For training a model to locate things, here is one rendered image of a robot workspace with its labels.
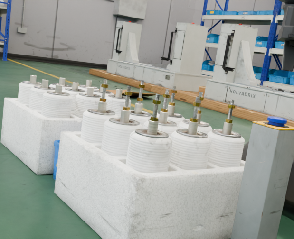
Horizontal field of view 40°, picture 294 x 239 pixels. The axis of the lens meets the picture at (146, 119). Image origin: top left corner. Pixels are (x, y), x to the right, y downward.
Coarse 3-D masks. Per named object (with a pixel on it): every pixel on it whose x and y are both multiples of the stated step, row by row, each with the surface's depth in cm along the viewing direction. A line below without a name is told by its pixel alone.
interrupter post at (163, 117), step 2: (160, 112) 103; (162, 112) 103; (164, 112) 103; (166, 112) 103; (160, 114) 103; (162, 114) 103; (164, 114) 103; (166, 114) 103; (160, 116) 103; (162, 116) 103; (164, 116) 103; (166, 116) 103; (160, 118) 103; (162, 118) 103; (164, 118) 103; (166, 118) 103; (160, 120) 103; (162, 120) 103; (164, 120) 103; (166, 120) 104; (160, 122) 103; (162, 122) 103; (164, 122) 103; (166, 122) 104
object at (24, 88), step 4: (20, 84) 147; (24, 84) 146; (28, 84) 146; (32, 84) 147; (20, 88) 147; (24, 88) 146; (28, 88) 146; (20, 92) 147; (24, 92) 146; (28, 92) 146; (20, 96) 147; (24, 96) 147; (28, 96) 146; (20, 100) 148; (24, 100) 147; (28, 100) 147
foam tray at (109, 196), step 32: (64, 160) 107; (96, 160) 93; (64, 192) 107; (96, 192) 92; (128, 192) 81; (160, 192) 83; (192, 192) 88; (224, 192) 94; (96, 224) 92; (128, 224) 81; (160, 224) 85; (192, 224) 91; (224, 224) 97
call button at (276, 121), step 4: (272, 116) 86; (268, 120) 84; (272, 120) 83; (276, 120) 83; (280, 120) 82; (284, 120) 83; (272, 124) 83; (276, 124) 83; (280, 124) 83; (284, 124) 84
